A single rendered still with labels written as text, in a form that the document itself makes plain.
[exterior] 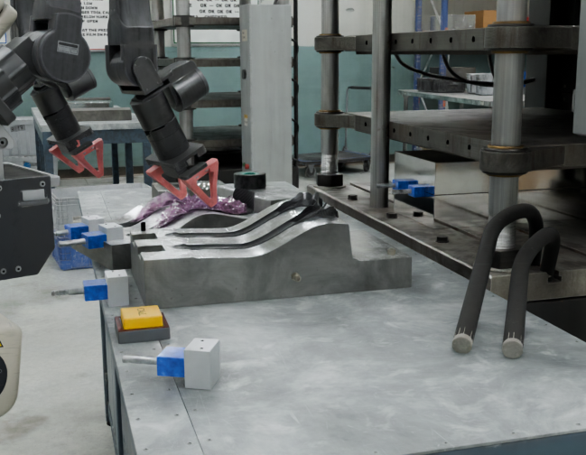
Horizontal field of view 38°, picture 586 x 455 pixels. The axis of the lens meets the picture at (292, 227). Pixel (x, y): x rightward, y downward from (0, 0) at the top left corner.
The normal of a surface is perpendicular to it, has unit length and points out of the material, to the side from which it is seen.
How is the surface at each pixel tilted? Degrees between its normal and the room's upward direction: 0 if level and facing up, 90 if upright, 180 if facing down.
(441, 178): 90
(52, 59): 90
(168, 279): 90
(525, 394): 0
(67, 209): 91
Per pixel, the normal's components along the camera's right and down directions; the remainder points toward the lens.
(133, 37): 0.57, 0.16
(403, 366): 0.00, -0.98
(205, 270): 0.28, 0.19
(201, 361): -0.18, 0.20
